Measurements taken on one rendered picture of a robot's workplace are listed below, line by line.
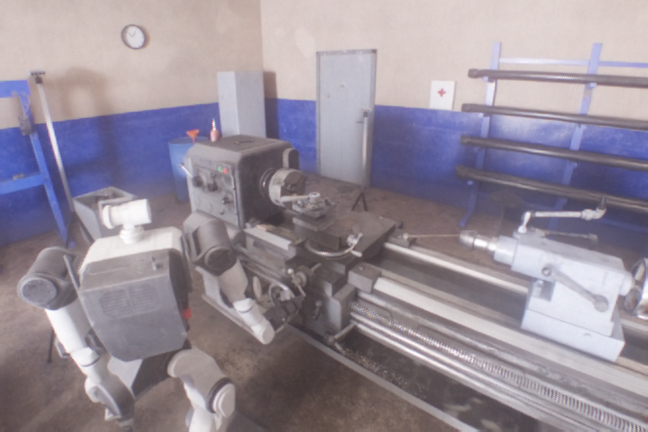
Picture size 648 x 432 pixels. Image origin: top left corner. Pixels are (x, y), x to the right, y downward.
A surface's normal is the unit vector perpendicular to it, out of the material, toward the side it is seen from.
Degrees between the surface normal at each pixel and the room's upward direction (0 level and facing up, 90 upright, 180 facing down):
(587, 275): 82
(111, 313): 90
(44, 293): 90
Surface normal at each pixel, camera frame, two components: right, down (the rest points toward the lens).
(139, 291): 0.41, 0.33
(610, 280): -0.60, 0.14
